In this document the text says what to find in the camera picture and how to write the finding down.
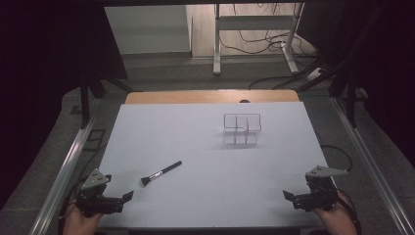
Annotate black makeup brush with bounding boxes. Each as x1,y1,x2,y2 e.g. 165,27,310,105
140,160,183,188

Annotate black metal stand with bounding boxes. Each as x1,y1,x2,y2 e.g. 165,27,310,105
78,63,135,130
295,58,363,129

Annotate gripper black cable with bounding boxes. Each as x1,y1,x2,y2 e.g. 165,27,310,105
58,174,88,235
334,187,362,235

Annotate wooden table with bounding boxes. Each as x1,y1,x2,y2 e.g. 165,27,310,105
124,89,300,106

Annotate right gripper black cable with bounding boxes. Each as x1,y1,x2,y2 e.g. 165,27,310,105
334,187,362,235

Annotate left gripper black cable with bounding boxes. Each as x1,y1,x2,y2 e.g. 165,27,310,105
58,174,88,235

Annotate white cabinet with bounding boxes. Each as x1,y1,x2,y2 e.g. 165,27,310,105
103,4,193,56

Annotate person's right hand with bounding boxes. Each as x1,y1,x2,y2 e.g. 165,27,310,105
312,191,360,235

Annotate tangled black cables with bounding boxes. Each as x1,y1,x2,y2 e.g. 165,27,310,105
217,2,319,60

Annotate black floor cable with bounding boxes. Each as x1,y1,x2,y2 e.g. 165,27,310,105
248,74,297,91

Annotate white power strip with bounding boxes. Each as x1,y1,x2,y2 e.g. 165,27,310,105
305,67,325,82

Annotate black square floor frames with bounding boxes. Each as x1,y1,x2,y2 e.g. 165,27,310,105
81,128,107,152

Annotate person's left hand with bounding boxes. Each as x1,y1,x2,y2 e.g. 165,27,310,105
62,203,104,235

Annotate white desk frame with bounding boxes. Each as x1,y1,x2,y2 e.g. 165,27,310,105
212,2,305,76

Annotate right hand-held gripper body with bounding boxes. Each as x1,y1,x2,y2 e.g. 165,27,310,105
292,164,349,213

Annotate clear acrylic organizer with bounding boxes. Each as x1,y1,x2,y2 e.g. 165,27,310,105
222,113,262,146

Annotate aluminium rail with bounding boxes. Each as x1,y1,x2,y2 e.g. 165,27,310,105
330,97,415,235
36,116,99,235

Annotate black looped cable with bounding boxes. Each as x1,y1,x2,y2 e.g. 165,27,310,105
313,130,354,173

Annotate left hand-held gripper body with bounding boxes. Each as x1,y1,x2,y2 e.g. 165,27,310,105
75,167,125,218

